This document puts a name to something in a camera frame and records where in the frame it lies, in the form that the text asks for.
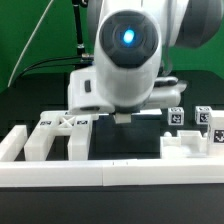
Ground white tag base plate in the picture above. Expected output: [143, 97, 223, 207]
[133, 109, 162, 116]

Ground white U-shaped obstacle fence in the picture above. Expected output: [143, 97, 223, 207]
[0, 125, 224, 187]

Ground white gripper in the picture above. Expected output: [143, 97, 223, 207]
[146, 76, 187, 109]

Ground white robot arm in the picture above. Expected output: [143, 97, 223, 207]
[68, 0, 224, 114]

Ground black cables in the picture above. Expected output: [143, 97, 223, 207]
[14, 53, 96, 79]

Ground black camera pole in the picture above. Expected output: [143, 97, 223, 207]
[71, 0, 85, 55]

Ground white cable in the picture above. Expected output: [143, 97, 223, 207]
[6, 0, 54, 88]

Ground white chair seat part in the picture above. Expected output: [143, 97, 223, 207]
[160, 130, 207, 159]

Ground white chair backrest frame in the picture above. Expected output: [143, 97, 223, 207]
[24, 111, 99, 161]

